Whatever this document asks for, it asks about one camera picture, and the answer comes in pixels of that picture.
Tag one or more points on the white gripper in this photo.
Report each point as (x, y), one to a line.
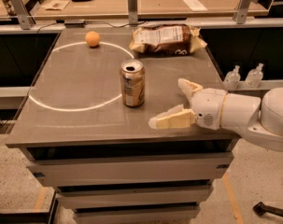
(207, 107)

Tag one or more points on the orange soda can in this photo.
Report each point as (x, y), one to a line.
(132, 82)

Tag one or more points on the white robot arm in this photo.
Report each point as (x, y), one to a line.
(257, 120)

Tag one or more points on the clear sanitizer bottle left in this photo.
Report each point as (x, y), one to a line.
(232, 78)

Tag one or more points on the clear sanitizer bottle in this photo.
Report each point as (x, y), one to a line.
(255, 76)
(232, 78)

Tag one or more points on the brown chip bag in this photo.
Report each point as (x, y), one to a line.
(170, 39)

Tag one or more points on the clear sanitizer bottle right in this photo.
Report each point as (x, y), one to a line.
(255, 76)

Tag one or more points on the grey drawer cabinet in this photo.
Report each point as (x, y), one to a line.
(102, 158)

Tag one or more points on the white paper slip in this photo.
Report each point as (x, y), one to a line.
(195, 5)

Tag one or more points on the orange fruit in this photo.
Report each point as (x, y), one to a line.
(92, 39)

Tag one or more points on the black chair base leg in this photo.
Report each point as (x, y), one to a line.
(260, 209)

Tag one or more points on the small card on desk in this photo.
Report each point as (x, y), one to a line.
(56, 5)

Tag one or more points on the metal bracket middle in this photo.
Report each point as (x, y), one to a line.
(132, 12)

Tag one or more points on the metal bracket left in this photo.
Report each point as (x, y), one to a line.
(22, 14)

